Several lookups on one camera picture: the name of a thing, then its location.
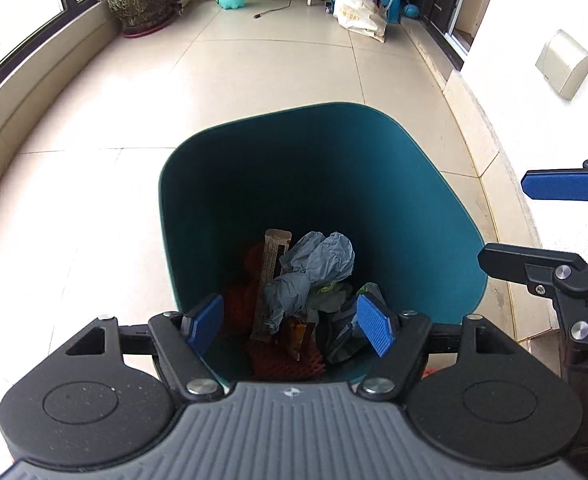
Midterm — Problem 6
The grey green plastic package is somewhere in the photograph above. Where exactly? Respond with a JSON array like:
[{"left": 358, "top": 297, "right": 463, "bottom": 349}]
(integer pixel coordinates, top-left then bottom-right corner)
[{"left": 315, "top": 282, "right": 385, "bottom": 366}]

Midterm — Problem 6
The small blue ball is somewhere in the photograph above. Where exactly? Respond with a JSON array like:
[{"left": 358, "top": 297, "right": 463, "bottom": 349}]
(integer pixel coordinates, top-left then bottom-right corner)
[{"left": 403, "top": 4, "right": 420, "bottom": 20}]

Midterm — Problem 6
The small pink barcode wrapper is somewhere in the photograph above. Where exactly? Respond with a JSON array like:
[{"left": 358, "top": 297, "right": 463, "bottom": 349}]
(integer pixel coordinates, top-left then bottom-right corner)
[{"left": 251, "top": 229, "right": 292, "bottom": 341}]

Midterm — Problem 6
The orange foam fruit net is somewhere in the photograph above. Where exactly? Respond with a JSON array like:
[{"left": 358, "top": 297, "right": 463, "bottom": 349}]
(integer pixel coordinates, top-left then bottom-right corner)
[{"left": 219, "top": 284, "right": 325, "bottom": 382}]

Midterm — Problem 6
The cream tote bag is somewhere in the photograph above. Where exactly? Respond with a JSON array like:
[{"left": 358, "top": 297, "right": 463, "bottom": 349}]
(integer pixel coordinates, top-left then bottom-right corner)
[{"left": 323, "top": 0, "right": 387, "bottom": 44}]

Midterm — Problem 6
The white green leaf wrapper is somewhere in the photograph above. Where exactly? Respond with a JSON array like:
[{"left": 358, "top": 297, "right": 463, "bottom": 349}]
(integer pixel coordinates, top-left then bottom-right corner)
[{"left": 309, "top": 282, "right": 352, "bottom": 313}]

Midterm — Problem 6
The dark teal trash bin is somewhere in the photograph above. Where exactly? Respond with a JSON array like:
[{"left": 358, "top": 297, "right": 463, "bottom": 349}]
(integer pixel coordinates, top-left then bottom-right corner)
[{"left": 159, "top": 103, "right": 487, "bottom": 384}]

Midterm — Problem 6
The grey paper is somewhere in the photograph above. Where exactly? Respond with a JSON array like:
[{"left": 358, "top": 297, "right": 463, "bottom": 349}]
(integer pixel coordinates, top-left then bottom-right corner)
[{"left": 263, "top": 231, "right": 355, "bottom": 334}]

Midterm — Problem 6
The black window frame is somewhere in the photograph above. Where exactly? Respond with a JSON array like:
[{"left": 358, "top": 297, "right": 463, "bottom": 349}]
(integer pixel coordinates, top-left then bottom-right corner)
[{"left": 0, "top": 0, "right": 105, "bottom": 111}]

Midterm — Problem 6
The beige wall socket cover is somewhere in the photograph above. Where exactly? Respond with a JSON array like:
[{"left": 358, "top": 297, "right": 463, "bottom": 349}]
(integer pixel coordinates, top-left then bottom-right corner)
[{"left": 535, "top": 29, "right": 588, "bottom": 101}]

